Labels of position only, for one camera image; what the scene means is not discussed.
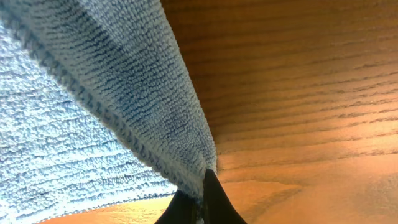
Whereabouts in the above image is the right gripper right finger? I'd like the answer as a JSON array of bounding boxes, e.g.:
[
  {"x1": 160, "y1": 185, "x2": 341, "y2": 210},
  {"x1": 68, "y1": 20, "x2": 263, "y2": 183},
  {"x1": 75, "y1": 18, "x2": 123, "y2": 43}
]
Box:
[{"x1": 203, "y1": 169, "x2": 247, "y2": 224}]

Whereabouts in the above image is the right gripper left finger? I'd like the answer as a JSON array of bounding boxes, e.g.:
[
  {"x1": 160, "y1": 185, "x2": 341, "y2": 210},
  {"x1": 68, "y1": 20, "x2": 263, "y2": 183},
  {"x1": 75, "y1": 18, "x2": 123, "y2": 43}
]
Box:
[{"x1": 155, "y1": 190, "x2": 203, "y2": 224}]

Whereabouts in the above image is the blue microfiber cloth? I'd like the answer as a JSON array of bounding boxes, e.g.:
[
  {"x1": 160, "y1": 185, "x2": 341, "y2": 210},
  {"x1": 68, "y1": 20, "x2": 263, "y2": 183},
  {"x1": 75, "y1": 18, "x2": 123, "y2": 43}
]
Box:
[{"x1": 1, "y1": 0, "x2": 216, "y2": 223}]

